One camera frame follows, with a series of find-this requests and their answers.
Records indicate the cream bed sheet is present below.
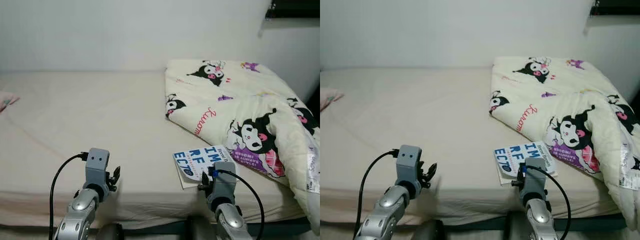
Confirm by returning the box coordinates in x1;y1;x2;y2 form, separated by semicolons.
320;67;626;226
0;70;311;228

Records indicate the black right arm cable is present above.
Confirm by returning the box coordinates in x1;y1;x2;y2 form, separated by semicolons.
212;169;266;240
522;165;572;240

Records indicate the blue and white book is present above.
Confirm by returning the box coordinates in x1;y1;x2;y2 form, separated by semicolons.
494;141;557;186
172;145;237;190

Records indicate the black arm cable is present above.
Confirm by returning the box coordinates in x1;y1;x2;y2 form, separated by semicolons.
49;152;90;240
212;169;266;240
522;165;572;240
353;149;401;236

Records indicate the dark bed frame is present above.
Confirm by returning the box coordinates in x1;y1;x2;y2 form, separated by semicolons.
120;217;312;238
450;215;628;236

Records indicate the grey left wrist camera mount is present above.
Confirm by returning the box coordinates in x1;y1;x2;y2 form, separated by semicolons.
85;148;111;188
397;145;424;185

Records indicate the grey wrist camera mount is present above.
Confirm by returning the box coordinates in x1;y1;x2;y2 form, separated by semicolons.
523;157;548;196
397;145;424;185
85;148;111;188
212;161;237;200

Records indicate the cream cartoon print quilt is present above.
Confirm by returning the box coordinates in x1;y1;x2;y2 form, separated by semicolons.
165;59;321;236
490;56;640;232

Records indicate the pink patterned pillow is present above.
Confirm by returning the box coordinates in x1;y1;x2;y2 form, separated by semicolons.
0;92;21;114
320;88;346;112

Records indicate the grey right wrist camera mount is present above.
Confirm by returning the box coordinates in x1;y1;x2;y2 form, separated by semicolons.
212;161;237;200
523;157;548;196

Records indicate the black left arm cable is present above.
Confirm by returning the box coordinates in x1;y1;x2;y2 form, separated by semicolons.
49;152;90;240
353;149;401;236

